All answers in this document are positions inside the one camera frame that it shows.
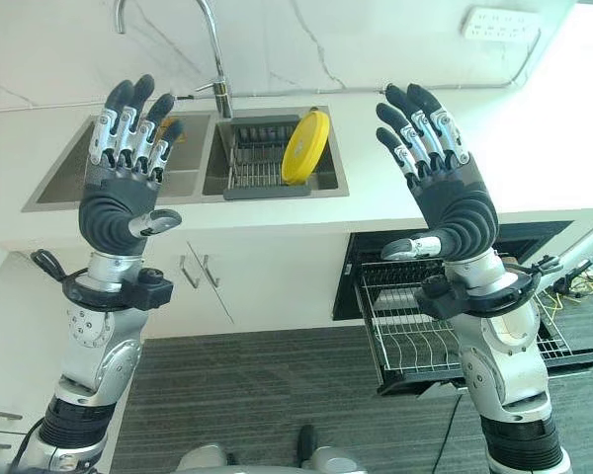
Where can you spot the white power strip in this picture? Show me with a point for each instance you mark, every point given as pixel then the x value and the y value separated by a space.
pixel 504 24

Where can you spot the yellow round plate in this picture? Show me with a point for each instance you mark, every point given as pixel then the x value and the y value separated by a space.
pixel 304 148

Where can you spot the grey dish drying rack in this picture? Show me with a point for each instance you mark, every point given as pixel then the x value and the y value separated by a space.
pixel 262 163

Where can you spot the white cabinet door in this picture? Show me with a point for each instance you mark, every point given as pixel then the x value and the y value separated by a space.
pixel 277 281
pixel 104 286

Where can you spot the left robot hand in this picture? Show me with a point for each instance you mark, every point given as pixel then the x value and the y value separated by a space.
pixel 116 200

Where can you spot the black built-in dishwasher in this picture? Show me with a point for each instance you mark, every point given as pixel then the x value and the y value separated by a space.
pixel 370 276

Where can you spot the stainless steel double sink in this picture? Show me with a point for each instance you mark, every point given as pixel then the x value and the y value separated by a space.
pixel 188 158

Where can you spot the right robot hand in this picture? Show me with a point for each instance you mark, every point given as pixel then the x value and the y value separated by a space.
pixel 454 197

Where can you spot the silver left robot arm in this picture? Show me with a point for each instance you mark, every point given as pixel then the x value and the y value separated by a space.
pixel 91 336

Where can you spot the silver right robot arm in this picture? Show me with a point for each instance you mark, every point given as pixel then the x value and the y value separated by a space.
pixel 504 355

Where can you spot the chrome gooseneck faucet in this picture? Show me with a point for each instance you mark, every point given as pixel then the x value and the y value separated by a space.
pixel 212 54

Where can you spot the yellow item in sink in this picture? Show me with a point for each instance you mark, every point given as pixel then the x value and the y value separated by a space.
pixel 167 127

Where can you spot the silver robot torso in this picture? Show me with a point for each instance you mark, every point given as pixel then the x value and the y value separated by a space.
pixel 257 456

